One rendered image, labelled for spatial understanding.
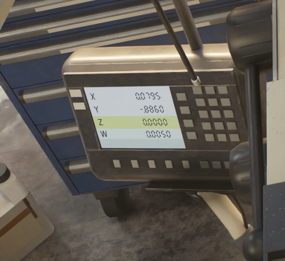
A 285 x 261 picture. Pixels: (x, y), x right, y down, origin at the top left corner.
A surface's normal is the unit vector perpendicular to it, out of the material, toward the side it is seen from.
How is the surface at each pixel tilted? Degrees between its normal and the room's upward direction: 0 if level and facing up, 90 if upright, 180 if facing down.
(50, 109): 90
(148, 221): 0
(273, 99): 0
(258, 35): 41
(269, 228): 0
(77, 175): 90
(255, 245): 28
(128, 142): 71
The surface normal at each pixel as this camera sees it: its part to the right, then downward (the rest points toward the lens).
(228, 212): 0.12, -0.07
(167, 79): -0.40, 0.52
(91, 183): -0.11, 0.76
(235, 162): -0.72, -0.32
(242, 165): -0.36, -0.32
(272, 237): -0.36, -0.64
